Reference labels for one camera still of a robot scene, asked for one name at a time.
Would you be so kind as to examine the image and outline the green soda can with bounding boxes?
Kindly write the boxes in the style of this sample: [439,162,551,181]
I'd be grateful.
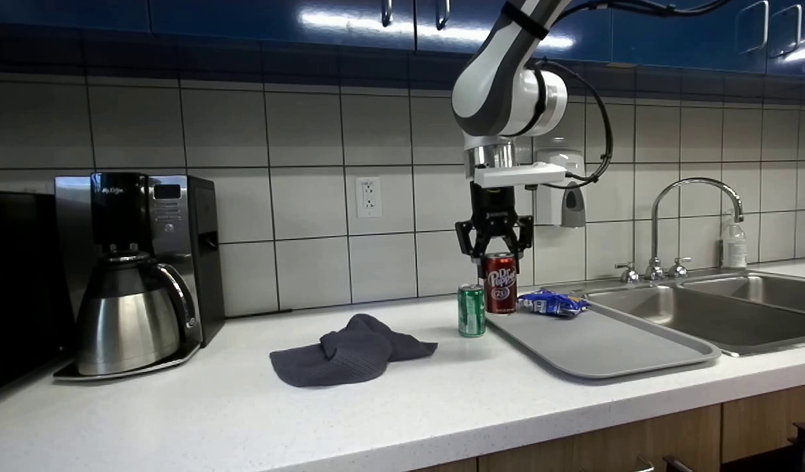
[456,284,485,339]

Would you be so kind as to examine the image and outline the clear soap bottle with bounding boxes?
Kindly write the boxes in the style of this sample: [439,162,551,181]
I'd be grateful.
[720,220,746,270]

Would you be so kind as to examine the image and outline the dark grey cloth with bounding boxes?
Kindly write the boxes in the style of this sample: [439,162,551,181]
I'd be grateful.
[270,316,434,389]

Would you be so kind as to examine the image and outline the wooden lower cabinets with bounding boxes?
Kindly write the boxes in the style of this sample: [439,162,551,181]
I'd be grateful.
[418,386,805,472]

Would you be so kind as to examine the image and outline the white wall outlet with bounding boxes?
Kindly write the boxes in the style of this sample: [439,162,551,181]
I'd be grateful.
[357,175,383,219]

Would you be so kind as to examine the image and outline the stainless steel double sink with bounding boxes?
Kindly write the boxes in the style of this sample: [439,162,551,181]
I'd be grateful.
[583,272,805,358]

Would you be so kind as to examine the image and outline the black coffee maker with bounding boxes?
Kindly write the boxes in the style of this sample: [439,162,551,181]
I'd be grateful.
[51,173,224,345]

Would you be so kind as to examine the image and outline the grey plastic tray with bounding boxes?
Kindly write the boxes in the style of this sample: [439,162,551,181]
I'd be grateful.
[486,308,720,384]

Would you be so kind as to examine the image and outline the steel coffee carafe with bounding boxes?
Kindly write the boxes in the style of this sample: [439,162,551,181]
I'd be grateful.
[75,254,198,379]

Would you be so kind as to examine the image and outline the black microwave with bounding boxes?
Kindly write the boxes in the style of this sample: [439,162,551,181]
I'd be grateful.
[0,192,73,389]

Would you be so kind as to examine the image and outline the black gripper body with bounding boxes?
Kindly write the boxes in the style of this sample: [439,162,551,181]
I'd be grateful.
[454,183,535,254]

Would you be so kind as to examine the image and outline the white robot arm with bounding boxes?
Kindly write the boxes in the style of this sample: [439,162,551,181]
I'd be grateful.
[450,0,568,262]

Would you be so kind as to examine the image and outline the white soap dispenser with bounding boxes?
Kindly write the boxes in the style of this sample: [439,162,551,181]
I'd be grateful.
[535,150,583,229]

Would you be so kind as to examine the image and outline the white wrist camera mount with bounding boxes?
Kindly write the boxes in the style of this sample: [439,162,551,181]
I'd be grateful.
[465,139,566,190]

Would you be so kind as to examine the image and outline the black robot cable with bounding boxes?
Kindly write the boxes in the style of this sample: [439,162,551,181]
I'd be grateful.
[528,0,736,192]

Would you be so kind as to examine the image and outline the blue chips bag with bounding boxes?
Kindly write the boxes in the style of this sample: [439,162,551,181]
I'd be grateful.
[519,289,586,320]

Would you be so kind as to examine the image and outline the red soda can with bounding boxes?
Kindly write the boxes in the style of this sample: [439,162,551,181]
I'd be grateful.
[485,251,517,316]

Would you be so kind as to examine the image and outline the blue upper cabinets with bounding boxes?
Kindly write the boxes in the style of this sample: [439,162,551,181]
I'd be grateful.
[0,0,805,78]

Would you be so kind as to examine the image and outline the chrome sink faucet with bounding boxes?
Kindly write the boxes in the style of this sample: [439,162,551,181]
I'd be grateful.
[614,173,746,286]

